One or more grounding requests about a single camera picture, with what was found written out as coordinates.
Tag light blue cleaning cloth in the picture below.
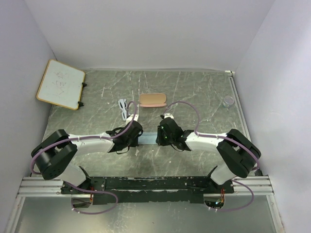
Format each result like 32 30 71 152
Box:
138 132 157 145

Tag pink glasses case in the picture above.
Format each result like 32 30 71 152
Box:
139 93 167 108

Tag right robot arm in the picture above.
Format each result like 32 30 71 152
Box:
156 117 261 193

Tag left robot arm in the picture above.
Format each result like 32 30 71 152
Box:
31 121 143 194

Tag white sunglasses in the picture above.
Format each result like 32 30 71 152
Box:
118 99 133 121

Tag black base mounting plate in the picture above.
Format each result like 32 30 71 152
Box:
60 176 236 206

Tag clear plastic cup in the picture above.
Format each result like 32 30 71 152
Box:
223 96 235 108

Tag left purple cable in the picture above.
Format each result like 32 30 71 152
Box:
29 101 120 215

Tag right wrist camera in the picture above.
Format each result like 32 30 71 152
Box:
160 113 174 119

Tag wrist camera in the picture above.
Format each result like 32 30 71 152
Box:
160 113 174 119
125 114 139 124

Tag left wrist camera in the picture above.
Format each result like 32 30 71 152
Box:
125 114 139 124

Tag small whiteboard orange frame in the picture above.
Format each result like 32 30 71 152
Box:
36 59 87 110

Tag aluminium rail frame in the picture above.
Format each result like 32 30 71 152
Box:
6 70 285 233

